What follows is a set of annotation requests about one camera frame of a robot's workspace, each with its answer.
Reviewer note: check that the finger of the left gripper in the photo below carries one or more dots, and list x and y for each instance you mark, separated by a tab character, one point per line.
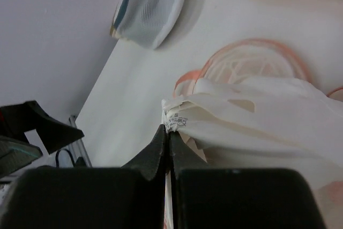
18	119
16	155

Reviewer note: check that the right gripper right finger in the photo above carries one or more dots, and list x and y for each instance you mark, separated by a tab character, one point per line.
207	197

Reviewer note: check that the white bra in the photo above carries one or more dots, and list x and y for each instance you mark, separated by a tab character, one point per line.
260	114

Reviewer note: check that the floral mesh laundry bag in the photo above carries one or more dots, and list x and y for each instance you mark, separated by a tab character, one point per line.
265	58

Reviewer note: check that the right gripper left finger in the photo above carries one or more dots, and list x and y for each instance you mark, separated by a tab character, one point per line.
131	196

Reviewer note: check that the white mesh bag blue trim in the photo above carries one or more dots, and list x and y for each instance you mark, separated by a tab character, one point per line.
145	22

